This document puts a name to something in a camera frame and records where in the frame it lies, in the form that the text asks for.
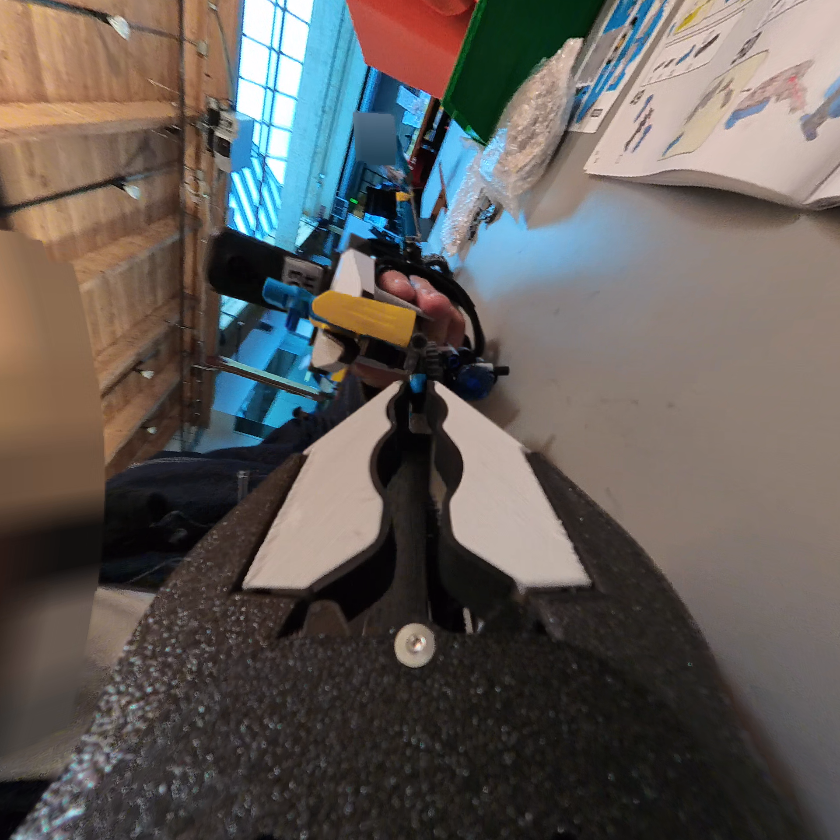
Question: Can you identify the person's left hand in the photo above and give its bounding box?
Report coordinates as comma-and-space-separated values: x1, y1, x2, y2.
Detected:
381, 271, 467, 350

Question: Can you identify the green box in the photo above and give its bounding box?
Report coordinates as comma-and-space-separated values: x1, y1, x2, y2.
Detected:
444, 0, 611, 143

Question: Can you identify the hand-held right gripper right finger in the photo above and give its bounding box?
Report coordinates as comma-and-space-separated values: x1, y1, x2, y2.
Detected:
427, 381, 592, 589

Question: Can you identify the black grey gear assembly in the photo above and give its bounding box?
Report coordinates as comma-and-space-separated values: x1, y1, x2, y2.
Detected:
418, 332, 510, 397

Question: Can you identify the large window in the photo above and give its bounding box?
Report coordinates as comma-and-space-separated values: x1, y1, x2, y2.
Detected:
230, 0, 358, 237

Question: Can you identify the white wall device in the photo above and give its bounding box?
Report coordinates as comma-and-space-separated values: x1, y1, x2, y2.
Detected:
204, 105, 257, 172

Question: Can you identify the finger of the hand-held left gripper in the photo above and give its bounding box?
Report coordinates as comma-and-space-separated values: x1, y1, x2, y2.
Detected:
326, 252, 382, 300
313, 332, 362, 376

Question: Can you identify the grey desk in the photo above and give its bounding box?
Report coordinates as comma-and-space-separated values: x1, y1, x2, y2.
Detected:
447, 79, 840, 840

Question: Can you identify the orange box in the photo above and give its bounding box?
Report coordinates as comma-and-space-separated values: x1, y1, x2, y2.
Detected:
348, 0, 476, 99

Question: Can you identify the open instruction booklet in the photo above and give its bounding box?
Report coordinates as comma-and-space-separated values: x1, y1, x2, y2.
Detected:
584, 0, 840, 211

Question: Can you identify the blue yellow brick assembly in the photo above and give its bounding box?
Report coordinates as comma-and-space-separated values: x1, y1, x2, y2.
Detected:
313, 292, 421, 353

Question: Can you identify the blue sticker sheet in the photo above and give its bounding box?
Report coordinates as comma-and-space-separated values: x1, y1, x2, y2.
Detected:
567, 0, 677, 132

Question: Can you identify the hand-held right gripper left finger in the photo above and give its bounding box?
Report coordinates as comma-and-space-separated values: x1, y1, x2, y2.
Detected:
243, 388, 401, 592

